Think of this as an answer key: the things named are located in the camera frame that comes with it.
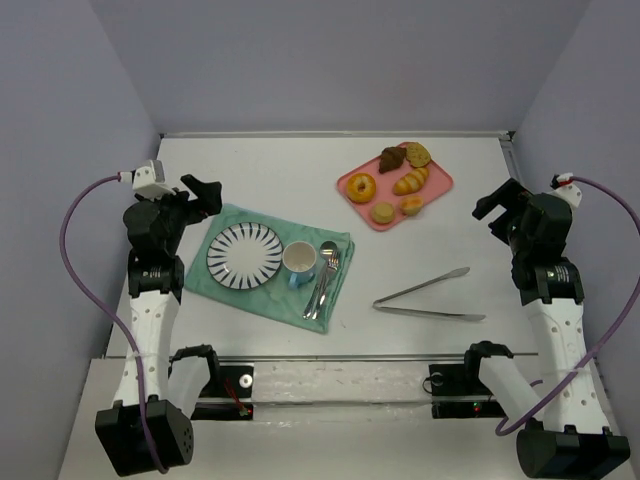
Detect metal tongs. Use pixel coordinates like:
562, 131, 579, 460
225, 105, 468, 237
372, 267, 486, 323

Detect orange bagel donut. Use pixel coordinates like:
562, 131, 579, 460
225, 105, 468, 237
346, 173, 377, 204

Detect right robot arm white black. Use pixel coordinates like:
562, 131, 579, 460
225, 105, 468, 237
464, 173, 639, 479

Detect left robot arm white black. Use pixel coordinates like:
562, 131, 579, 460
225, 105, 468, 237
95, 174, 223, 477

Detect long striped bread roll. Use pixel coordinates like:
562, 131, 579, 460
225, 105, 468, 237
392, 167, 429, 196

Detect round seeded bread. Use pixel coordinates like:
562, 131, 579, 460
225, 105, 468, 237
405, 142, 432, 168

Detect white blue striped plate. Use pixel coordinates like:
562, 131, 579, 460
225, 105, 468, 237
206, 222, 284, 290

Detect teal cloth placemat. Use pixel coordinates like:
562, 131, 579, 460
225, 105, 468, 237
184, 204, 355, 334

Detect pink tray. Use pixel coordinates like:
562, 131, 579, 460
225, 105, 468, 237
336, 156, 454, 232

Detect small orange bun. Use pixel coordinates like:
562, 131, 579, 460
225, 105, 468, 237
399, 195, 424, 216

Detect blue white mug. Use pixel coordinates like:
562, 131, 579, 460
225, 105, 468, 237
282, 241, 317, 289

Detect small round muffin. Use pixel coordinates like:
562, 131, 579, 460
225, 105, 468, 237
370, 202, 395, 225

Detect chocolate croissant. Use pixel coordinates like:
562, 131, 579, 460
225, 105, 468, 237
378, 146, 406, 174

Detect metal spoon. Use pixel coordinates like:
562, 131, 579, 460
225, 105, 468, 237
302, 240, 339, 319

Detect metal fork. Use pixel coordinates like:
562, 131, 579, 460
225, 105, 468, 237
307, 250, 341, 320

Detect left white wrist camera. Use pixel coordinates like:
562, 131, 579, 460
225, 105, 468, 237
132, 160, 176, 200

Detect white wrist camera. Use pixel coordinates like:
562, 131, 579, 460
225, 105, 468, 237
550, 172, 582, 209
132, 160, 176, 200

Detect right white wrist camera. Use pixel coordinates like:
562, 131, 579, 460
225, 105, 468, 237
550, 172, 582, 209

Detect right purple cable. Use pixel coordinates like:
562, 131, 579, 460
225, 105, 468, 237
494, 175, 640, 437

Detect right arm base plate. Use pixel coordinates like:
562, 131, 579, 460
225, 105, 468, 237
422, 363, 505, 420

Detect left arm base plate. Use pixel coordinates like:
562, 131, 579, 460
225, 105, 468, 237
191, 363, 254, 421

